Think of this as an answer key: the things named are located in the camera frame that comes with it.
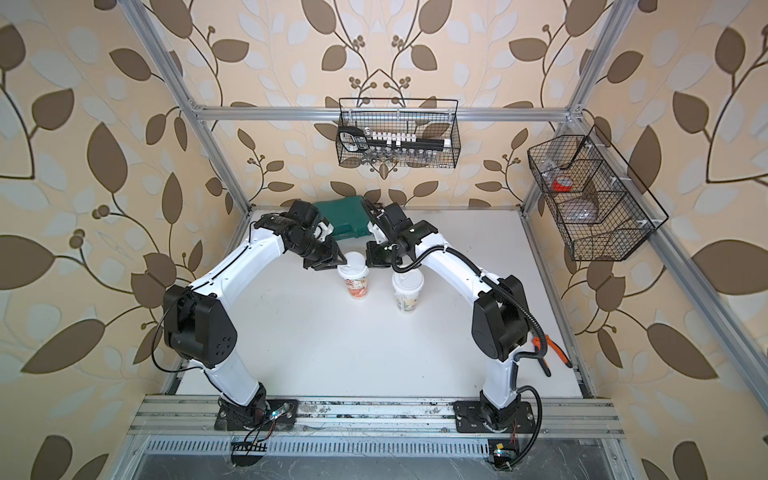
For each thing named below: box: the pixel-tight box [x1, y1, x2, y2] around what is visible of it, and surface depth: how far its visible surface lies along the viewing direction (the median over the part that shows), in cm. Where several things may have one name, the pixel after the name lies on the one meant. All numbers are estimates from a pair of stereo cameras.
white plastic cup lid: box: [392, 269, 425, 294], surface depth 82 cm
